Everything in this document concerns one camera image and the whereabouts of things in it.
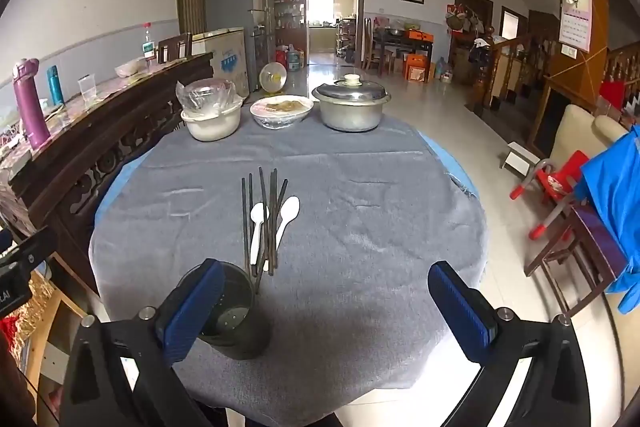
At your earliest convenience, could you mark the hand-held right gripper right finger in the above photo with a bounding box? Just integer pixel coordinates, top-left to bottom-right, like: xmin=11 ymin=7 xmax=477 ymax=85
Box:
xmin=427 ymin=261 xmax=593 ymax=427

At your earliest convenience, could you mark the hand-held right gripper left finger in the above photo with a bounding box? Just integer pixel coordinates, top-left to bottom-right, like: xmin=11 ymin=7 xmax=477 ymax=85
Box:
xmin=60 ymin=258 xmax=227 ymax=427

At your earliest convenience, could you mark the dark perforated utensil holder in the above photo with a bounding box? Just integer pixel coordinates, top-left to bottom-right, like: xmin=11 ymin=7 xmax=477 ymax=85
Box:
xmin=175 ymin=261 xmax=272 ymax=361

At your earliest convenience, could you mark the white plastic spoon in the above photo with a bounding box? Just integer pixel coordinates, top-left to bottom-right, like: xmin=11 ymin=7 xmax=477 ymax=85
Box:
xmin=272 ymin=195 xmax=301 ymax=269
xmin=249 ymin=202 xmax=269 ymax=266

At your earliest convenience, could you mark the grey tablecloth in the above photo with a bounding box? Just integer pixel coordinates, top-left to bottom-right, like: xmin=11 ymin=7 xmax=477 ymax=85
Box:
xmin=89 ymin=99 xmax=490 ymax=427

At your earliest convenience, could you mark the blue table cover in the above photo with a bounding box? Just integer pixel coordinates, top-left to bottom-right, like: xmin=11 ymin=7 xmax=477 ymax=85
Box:
xmin=94 ymin=127 xmax=480 ymax=238

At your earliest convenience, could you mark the brown wooden chair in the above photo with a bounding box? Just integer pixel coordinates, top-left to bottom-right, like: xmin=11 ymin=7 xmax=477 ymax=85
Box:
xmin=524 ymin=202 xmax=629 ymax=319

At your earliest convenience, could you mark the purple thermos bottle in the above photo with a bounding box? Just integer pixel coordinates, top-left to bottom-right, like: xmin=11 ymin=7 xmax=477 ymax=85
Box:
xmin=12 ymin=58 xmax=52 ymax=150

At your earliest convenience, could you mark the red child's chair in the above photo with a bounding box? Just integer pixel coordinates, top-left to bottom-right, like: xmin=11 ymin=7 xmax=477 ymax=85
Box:
xmin=510 ymin=150 xmax=591 ymax=241

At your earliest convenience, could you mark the white step stool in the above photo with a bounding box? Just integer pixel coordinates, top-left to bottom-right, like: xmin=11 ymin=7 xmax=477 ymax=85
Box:
xmin=500 ymin=141 xmax=541 ymax=180

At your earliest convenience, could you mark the dark carved wooden sideboard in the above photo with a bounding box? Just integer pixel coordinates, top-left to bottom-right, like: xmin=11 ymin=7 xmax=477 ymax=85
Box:
xmin=0 ymin=52 xmax=216 ymax=305

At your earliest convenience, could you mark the white plastic basin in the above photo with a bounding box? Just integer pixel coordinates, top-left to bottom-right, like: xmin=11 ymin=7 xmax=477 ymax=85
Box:
xmin=181 ymin=99 xmax=244 ymax=142

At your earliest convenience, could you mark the teal thermos bottle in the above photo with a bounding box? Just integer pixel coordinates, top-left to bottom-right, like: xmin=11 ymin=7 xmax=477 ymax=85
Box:
xmin=47 ymin=66 xmax=64 ymax=106

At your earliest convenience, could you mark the clear plastic cup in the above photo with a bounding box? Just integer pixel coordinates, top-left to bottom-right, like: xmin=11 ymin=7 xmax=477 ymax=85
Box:
xmin=77 ymin=74 xmax=99 ymax=110

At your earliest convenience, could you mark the blue cloth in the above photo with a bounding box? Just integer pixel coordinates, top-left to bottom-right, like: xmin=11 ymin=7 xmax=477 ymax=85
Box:
xmin=574 ymin=124 xmax=640 ymax=314

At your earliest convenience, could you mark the clear plastic bag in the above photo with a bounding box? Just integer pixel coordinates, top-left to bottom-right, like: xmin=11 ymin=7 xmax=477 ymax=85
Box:
xmin=175 ymin=78 xmax=237 ymax=116

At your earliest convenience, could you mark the beige armchair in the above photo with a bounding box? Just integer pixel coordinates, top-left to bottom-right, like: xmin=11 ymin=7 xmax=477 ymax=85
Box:
xmin=547 ymin=104 xmax=631 ymax=188

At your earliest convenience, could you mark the film-covered food bowl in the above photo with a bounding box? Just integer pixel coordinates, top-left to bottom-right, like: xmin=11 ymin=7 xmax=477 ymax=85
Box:
xmin=250 ymin=95 xmax=315 ymax=130

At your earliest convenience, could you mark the bag of food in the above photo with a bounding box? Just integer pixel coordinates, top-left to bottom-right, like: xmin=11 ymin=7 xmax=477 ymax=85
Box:
xmin=115 ymin=57 xmax=146 ymax=79

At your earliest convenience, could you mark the small white fan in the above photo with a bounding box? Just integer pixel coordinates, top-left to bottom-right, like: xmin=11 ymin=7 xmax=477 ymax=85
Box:
xmin=258 ymin=62 xmax=289 ymax=96

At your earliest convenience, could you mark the aluminium pot lid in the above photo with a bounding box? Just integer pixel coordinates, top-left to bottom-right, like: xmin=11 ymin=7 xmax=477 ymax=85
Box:
xmin=312 ymin=74 xmax=392 ymax=104

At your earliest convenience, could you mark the orange box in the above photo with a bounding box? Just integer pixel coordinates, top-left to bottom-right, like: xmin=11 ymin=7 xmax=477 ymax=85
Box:
xmin=404 ymin=53 xmax=435 ymax=83

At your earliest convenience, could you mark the white chest freezer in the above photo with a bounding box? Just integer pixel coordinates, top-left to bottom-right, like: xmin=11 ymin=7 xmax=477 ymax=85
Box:
xmin=191 ymin=27 xmax=250 ymax=98

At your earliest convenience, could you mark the wooden staircase railing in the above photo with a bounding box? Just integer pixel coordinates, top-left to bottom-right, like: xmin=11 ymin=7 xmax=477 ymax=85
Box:
xmin=487 ymin=32 xmax=561 ymax=114

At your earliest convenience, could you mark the red-capped plastic bottle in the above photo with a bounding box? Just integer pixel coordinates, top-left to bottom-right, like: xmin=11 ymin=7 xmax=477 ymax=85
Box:
xmin=142 ymin=23 xmax=157 ymax=62

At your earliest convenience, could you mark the dark wooden chair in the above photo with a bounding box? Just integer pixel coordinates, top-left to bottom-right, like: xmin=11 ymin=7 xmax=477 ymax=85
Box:
xmin=157 ymin=32 xmax=194 ymax=65

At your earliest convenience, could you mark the dark wooden table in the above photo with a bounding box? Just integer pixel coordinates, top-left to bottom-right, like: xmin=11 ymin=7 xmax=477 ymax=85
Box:
xmin=372 ymin=29 xmax=434 ymax=76

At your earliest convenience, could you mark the grey refrigerator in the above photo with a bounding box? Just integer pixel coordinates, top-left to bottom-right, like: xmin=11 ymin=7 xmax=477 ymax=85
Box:
xmin=200 ymin=0 xmax=274 ymax=74

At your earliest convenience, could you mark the wall calendar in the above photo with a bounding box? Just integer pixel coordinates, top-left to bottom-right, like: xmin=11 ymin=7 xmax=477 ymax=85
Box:
xmin=557 ymin=0 xmax=594 ymax=54

